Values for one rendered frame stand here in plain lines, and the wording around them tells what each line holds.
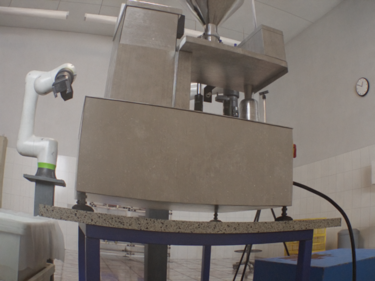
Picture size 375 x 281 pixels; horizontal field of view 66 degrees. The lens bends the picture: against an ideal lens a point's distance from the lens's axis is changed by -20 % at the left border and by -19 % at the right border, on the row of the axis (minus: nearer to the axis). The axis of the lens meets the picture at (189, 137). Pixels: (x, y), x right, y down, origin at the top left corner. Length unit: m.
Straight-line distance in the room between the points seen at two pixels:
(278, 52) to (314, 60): 5.49
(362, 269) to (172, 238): 0.68
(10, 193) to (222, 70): 5.89
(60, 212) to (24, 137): 1.40
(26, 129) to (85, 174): 1.30
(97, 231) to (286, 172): 0.55
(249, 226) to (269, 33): 0.59
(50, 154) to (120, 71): 1.18
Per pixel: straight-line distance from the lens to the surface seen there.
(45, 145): 2.02
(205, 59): 1.01
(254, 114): 1.12
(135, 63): 0.93
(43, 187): 1.99
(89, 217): 0.69
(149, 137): 0.83
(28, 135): 2.06
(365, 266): 1.17
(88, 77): 7.07
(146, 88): 0.91
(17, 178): 6.64
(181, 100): 0.91
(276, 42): 1.07
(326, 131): 5.92
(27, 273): 1.34
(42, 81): 1.63
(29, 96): 2.07
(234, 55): 0.98
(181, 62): 0.95
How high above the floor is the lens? 0.74
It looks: 14 degrees up
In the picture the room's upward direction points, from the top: 3 degrees clockwise
